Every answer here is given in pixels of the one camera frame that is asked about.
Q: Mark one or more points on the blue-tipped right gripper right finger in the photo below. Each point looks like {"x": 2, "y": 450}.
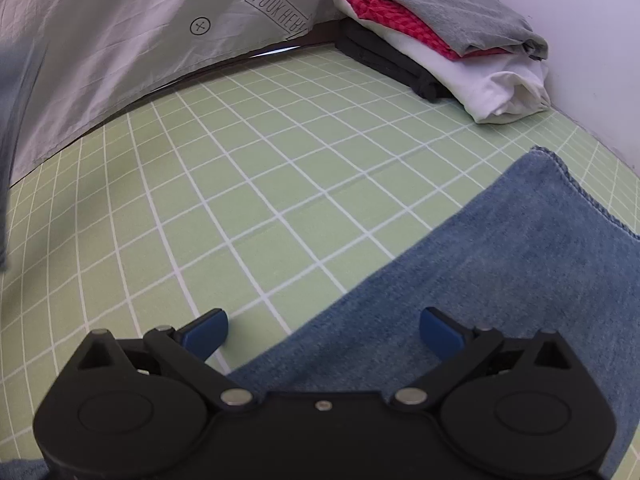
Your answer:
{"x": 461, "y": 350}

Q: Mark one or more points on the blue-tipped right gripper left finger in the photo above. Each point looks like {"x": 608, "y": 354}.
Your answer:
{"x": 182, "y": 355}

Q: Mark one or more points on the blue denim jeans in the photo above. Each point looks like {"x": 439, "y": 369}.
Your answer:
{"x": 534, "y": 256}

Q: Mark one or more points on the green grid cutting mat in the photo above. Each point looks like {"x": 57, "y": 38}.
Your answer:
{"x": 268, "y": 189}

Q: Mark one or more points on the folded white garment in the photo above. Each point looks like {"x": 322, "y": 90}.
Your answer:
{"x": 493, "y": 89}

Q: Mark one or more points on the folded black garment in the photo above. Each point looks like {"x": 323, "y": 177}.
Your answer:
{"x": 368, "y": 49}

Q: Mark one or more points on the folded grey t-shirt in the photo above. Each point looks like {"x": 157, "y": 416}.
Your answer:
{"x": 473, "y": 25}

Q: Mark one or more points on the grey carrot-print backdrop sheet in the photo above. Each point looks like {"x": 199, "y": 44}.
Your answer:
{"x": 103, "y": 55}

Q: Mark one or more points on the folded red patterned garment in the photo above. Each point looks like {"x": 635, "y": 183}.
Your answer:
{"x": 393, "y": 15}

